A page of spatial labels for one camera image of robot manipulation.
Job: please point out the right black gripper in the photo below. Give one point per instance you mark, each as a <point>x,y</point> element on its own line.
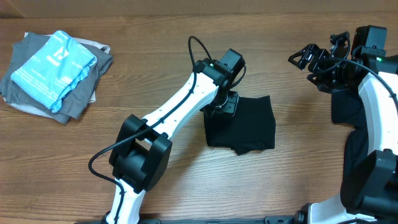
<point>319,55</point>

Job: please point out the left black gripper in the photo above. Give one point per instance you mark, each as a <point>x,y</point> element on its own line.
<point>230,107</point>

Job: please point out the black polo shirt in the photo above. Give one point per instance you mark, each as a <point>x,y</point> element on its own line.
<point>252,128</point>

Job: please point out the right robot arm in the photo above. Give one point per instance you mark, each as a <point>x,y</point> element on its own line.
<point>362,81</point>

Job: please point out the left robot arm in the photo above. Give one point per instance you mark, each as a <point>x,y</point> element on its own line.
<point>144,144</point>

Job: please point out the pile of black clothes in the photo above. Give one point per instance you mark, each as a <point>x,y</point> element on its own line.
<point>368,192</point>

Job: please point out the folded light blue shirt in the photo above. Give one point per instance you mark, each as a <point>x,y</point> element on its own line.
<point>54,70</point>

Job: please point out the folded dark grey shirt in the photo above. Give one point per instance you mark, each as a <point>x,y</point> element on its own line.
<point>82,90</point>

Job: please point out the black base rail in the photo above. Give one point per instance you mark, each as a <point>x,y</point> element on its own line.
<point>284,219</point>

